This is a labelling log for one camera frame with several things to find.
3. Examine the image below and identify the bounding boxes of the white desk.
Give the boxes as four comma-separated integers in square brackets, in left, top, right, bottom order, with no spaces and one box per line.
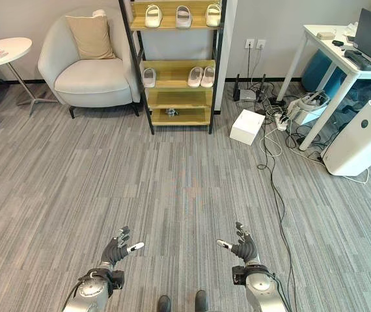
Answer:
[275,24,371,151]

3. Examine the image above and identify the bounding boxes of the grey white slipper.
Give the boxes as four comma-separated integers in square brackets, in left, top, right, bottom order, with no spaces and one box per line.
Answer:
[175,5,193,29]
[143,68,157,88]

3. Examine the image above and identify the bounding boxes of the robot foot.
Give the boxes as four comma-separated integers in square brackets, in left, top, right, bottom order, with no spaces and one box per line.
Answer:
[194,290,208,312]
[158,294,172,312]

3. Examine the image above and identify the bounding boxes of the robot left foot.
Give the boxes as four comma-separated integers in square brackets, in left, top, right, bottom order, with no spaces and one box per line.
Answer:
[158,294,172,312]

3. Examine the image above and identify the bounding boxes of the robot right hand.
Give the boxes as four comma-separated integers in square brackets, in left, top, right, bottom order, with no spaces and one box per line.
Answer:
[216,222,260,265]

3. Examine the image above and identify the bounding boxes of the white power strip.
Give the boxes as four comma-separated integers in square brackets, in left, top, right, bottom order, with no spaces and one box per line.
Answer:
[268,109,289,132]

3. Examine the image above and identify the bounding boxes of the wifi router black antennas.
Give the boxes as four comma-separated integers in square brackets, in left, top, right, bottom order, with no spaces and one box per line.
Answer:
[234,73,267,102]

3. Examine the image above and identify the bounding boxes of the white cardboard box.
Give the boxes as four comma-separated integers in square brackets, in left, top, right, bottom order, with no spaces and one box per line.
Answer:
[229,109,266,146]

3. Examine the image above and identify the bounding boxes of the white air purifier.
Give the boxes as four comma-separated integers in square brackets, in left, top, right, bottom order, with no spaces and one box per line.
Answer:
[321,99,371,177]

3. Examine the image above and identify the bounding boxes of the wooden shoe rack black frame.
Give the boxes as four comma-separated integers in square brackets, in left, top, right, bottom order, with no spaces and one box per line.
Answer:
[118,0,228,135]

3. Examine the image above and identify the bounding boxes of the cream slipper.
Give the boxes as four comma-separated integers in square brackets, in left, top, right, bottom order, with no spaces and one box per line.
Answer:
[187,66,205,88]
[144,3,164,28]
[206,3,221,27]
[200,66,215,88]

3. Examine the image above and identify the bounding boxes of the white vr headset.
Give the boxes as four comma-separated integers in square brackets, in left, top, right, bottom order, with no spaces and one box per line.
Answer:
[286,92,331,117]

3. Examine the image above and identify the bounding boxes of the white armchair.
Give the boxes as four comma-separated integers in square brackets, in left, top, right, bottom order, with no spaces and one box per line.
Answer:
[37,6,142,119]

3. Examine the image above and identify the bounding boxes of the beige cushion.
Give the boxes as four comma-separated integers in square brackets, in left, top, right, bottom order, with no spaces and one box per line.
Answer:
[65,14,117,60]

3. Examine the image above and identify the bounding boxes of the blue bin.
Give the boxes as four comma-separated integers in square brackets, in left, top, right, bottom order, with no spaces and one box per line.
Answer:
[301,50,355,97]

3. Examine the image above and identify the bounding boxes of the long black cable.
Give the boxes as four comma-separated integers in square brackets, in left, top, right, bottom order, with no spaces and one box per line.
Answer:
[256,107,299,312]

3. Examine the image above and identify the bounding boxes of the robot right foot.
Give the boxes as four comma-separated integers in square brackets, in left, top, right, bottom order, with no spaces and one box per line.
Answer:
[194,290,208,312]

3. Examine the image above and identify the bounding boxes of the round white side table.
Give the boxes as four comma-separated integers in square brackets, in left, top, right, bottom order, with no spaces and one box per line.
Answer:
[0,37,59,117]

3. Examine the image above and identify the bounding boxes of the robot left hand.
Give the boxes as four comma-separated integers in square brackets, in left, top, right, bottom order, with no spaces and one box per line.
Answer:
[100,226,145,267]

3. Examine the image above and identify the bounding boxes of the white cable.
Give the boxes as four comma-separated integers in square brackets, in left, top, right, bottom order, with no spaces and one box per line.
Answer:
[258,125,284,159]

